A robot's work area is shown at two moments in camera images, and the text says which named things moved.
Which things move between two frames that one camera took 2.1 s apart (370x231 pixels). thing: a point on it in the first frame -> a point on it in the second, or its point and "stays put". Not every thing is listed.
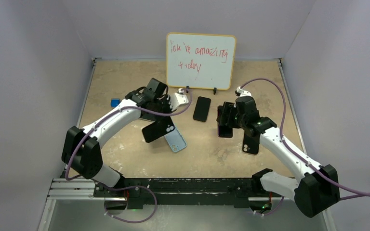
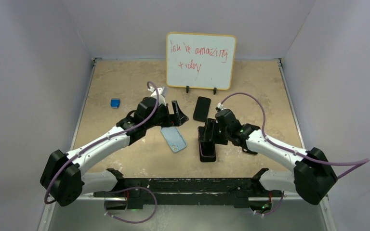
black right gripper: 229,108 -> 209,125
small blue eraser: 114,102 stays put
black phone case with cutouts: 158,129 -> 207,151
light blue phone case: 176,140 stays put
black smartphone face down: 202,109 stays put
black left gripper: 166,100 -> 176,119
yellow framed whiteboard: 200,60 stays put
